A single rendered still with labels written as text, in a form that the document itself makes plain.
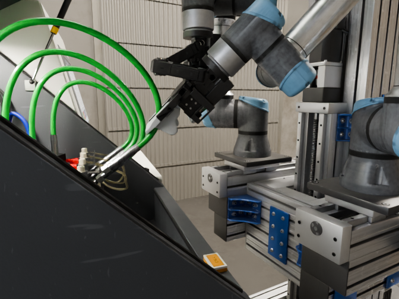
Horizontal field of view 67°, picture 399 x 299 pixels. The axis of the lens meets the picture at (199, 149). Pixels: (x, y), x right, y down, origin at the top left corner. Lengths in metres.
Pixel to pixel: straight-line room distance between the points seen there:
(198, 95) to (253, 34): 0.16
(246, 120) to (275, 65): 0.56
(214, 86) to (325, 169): 0.55
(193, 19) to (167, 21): 2.84
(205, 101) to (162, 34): 2.91
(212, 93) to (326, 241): 0.43
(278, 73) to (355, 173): 0.35
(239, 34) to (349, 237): 0.50
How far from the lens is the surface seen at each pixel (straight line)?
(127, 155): 0.68
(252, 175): 1.17
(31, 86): 1.03
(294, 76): 0.63
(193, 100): 0.64
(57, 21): 0.70
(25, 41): 1.09
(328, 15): 0.80
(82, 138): 1.03
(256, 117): 1.16
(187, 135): 3.61
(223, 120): 1.17
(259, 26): 0.62
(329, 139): 1.04
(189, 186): 3.76
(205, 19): 0.73
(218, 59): 0.62
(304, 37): 0.77
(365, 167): 0.84
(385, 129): 0.74
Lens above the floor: 1.27
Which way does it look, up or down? 10 degrees down
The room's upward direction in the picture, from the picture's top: straight up
